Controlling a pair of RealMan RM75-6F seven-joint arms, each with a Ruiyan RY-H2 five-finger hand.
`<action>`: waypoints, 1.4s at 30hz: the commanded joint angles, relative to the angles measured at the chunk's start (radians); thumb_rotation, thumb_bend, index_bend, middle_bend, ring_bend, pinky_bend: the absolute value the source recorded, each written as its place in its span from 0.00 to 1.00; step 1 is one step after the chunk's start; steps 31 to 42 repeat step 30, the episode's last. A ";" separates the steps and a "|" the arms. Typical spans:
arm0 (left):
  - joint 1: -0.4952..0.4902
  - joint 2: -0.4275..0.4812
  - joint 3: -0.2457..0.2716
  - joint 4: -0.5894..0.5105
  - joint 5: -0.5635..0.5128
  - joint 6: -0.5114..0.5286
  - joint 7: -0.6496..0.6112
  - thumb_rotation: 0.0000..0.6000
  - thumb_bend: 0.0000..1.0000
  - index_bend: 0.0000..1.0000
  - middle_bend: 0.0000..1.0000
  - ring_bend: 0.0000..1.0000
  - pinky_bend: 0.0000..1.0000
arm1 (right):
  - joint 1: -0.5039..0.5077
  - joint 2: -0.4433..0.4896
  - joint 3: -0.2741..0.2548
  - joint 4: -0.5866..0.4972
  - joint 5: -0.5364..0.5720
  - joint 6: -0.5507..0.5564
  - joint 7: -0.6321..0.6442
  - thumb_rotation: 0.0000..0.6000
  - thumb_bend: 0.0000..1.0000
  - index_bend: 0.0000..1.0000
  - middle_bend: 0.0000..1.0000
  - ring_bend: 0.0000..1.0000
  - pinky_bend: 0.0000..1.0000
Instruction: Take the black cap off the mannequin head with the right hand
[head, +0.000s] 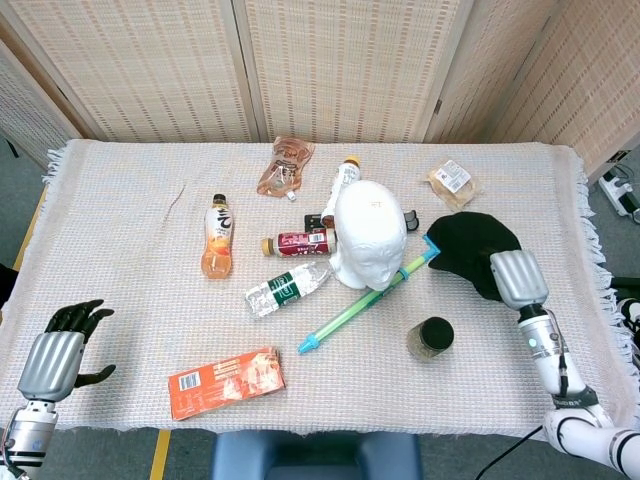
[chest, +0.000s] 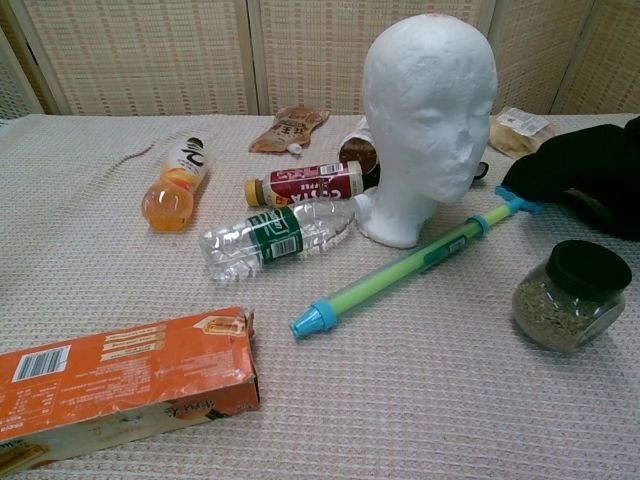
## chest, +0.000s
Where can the green blue water pump toy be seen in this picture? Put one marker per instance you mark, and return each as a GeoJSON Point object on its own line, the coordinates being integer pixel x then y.
{"type": "Point", "coordinates": [400, 265]}

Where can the small black object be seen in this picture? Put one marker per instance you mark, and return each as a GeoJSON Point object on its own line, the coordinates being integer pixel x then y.
{"type": "Point", "coordinates": [482, 170]}

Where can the glass jar with black lid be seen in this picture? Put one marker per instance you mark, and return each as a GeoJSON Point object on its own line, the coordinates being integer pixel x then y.
{"type": "Point", "coordinates": [570, 300]}

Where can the white woven tablecloth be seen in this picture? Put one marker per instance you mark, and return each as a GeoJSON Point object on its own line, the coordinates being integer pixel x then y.
{"type": "Point", "coordinates": [400, 390]}

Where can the orange cardboard snack box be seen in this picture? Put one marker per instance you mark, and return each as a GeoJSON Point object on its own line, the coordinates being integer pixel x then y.
{"type": "Point", "coordinates": [125, 380]}

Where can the brown spout pouch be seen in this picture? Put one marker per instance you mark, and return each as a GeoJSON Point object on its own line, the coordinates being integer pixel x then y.
{"type": "Point", "coordinates": [290, 130]}

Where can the clear water bottle green label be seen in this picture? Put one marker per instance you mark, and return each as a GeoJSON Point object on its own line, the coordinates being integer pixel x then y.
{"type": "Point", "coordinates": [275, 235]}

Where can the bread in clear wrapper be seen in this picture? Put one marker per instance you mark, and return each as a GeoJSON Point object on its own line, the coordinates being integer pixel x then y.
{"type": "Point", "coordinates": [515, 135]}

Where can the red label coffee bottle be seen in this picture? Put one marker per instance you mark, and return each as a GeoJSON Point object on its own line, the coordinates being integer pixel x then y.
{"type": "Point", "coordinates": [310, 185]}

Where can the black brimmed hat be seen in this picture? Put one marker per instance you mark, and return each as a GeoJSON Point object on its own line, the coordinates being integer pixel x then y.
{"type": "Point", "coordinates": [585, 175]}

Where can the orange juice bottle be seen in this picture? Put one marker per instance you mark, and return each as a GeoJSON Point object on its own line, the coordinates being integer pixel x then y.
{"type": "Point", "coordinates": [175, 185]}

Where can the beige woven folding screen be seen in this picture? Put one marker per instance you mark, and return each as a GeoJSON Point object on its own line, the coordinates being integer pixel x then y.
{"type": "Point", "coordinates": [175, 55]}

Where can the white foam mannequin head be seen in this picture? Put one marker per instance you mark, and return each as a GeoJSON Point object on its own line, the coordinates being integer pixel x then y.
{"type": "Point", "coordinates": [425, 125]}

